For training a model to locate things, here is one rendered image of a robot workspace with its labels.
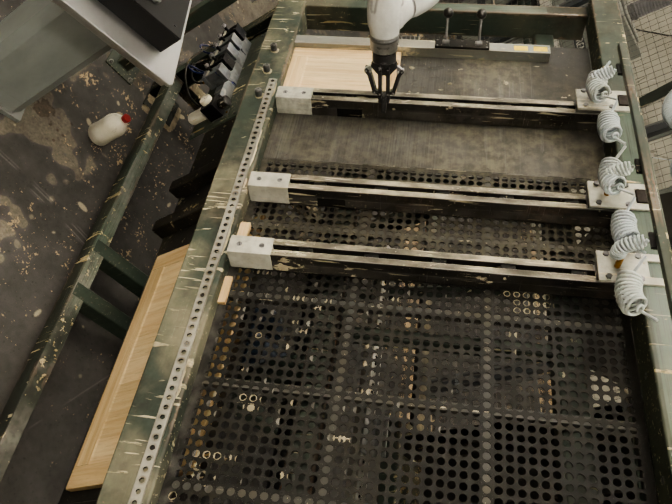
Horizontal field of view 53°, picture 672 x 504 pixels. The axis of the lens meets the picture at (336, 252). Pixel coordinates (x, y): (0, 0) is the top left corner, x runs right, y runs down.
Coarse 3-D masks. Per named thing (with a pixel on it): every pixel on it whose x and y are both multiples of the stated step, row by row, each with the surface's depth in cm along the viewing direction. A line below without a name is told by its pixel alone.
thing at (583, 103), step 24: (288, 96) 231; (312, 96) 230; (336, 96) 230; (360, 96) 231; (408, 96) 228; (432, 96) 227; (456, 96) 227; (576, 96) 219; (432, 120) 230; (456, 120) 228; (480, 120) 227; (504, 120) 225; (528, 120) 224; (552, 120) 222; (576, 120) 221
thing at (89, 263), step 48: (192, 96) 323; (144, 144) 279; (192, 192) 279; (96, 240) 246; (144, 288) 253; (48, 336) 220; (288, 384) 239; (0, 432) 201; (288, 432) 225; (0, 480) 194
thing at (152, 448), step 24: (264, 96) 234; (240, 168) 212; (240, 192) 205; (216, 240) 194; (216, 264) 188; (192, 312) 178; (192, 336) 173; (168, 384) 165; (168, 408) 161; (144, 456) 154; (144, 480) 150
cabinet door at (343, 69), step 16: (304, 48) 258; (320, 48) 257; (304, 64) 251; (320, 64) 251; (336, 64) 251; (352, 64) 250; (368, 64) 250; (288, 80) 245; (304, 80) 245; (320, 80) 245; (336, 80) 245; (352, 80) 244; (368, 80) 244; (384, 80) 243
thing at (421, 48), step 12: (300, 36) 259; (312, 36) 259; (324, 36) 258; (336, 36) 258; (336, 48) 256; (348, 48) 256; (360, 48) 255; (408, 48) 252; (420, 48) 251; (432, 48) 250; (444, 48) 250; (492, 48) 248; (504, 48) 248; (528, 48) 247; (516, 60) 249; (528, 60) 249; (540, 60) 248
